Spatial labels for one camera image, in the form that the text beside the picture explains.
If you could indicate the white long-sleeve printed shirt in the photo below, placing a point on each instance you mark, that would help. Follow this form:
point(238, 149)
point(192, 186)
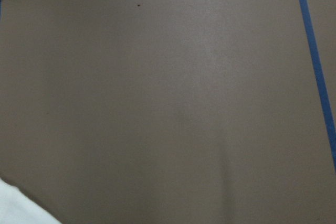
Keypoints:
point(17, 208)

